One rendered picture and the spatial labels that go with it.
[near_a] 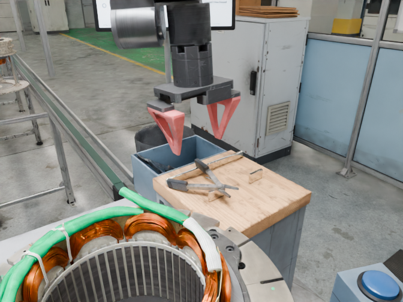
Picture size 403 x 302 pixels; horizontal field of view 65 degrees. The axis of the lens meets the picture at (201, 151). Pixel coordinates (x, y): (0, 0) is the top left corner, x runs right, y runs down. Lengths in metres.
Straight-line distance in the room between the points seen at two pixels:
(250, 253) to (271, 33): 2.19
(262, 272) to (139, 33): 0.32
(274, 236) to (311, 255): 1.50
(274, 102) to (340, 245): 1.20
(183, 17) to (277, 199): 0.31
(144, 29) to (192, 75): 0.08
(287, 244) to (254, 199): 0.12
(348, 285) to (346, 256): 1.63
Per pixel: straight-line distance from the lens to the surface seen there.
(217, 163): 0.60
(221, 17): 1.29
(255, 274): 0.36
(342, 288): 0.48
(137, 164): 0.65
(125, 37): 0.45
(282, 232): 0.56
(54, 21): 13.85
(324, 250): 2.09
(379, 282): 0.47
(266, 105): 2.61
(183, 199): 0.51
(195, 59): 0.43
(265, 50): 2.46
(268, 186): 0.56
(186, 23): 0.43
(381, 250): 2.23
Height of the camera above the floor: 1.36
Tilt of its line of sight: 26 degrees down
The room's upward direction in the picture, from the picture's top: straight up
